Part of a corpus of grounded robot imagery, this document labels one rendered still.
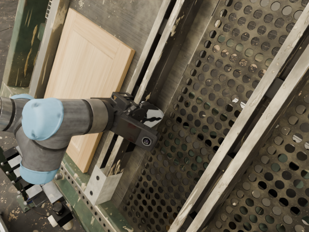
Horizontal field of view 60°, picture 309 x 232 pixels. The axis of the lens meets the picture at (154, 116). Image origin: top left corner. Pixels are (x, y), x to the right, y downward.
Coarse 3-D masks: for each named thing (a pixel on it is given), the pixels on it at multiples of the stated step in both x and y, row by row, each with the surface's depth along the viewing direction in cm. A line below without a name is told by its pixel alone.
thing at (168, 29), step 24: (168, 0) 64; (192, 0) 64; (168, 24) 65; (144, 48) 70; (168, 48) 67; (144, 72) 72; (168, 72) 73; (144, 96) 72; (120, 144) 77; (96, 168) 85; (120, 168) 85; (96, 192) 85
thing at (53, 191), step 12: (12, 156) 120; (12, 168) 115; (24, 180) 110; (36, 192) 107; (48, 192) 110; (60, 192) 110; (24, 204) 108; (36, 204) 110; (60, 204) 101; (48, 216) 116; (60, 216) 102; (72, 216) 106; (84, 228) 115
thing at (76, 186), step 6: (60, 168) 101; (66, 168) 99; (66, 174) 99; (72, 180) 96; (72, 186) 97; (78, 186) 94; (78, 192) 94; (84, 198) 93; (90, 204) 90; (90, 210) 90; (96, 210) 88; (96, 216) 88; (102, 216) 87; (102, 222) 87; (108, 228) 85
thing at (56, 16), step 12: (60, 0) 99; (60, 12) 102; (48, 24) 105; (60, 24) 105; (48, 36) 105; (48, 48) 107; (48, 60) 110; (36, 72) 112; (48, 72) 113; (36, 84) 113; (36, 96) 115
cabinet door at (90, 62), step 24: (72, 24) 98; (96, 24) 92; (72, 48) 100; (96, 48) 91; (120, 48) 83; (72, 72) 100; (96, 72) 91; (120, 72) 83; (48, 96) 111; (72, 96) 101; (96, 96) 92; (72, 144) 102; (96, 144) 94
